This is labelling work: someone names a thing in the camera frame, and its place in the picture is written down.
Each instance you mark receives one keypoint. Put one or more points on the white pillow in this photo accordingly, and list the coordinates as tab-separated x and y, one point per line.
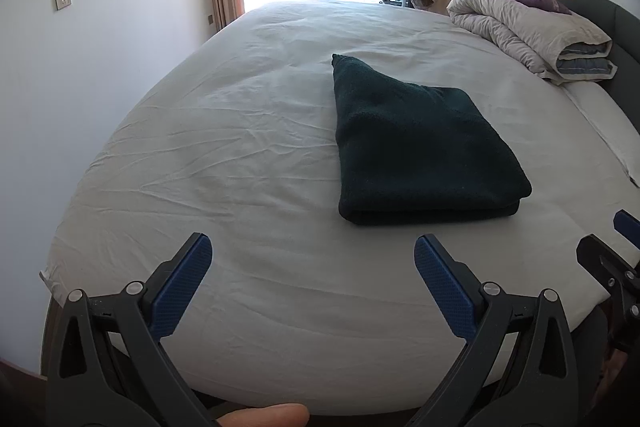
605	112

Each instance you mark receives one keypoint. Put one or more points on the person's left hand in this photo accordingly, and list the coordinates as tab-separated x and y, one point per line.
265	416

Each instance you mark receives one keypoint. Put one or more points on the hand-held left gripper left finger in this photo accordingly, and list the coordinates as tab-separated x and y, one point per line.
185	287

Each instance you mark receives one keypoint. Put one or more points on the dark grey bed headboard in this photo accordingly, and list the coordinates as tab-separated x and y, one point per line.
625	37

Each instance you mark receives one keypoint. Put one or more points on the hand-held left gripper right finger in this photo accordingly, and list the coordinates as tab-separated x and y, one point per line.
445	287

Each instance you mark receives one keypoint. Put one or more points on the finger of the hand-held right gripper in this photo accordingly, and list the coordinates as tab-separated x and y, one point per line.
600	257
627	224

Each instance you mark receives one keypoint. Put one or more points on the dark green blanket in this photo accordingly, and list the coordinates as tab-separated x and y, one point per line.
425	147

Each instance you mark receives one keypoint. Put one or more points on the bed with white sheet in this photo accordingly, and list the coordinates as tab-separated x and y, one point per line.
225	147

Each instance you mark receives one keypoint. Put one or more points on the folded grey duvet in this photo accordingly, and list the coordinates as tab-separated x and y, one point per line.
515	22

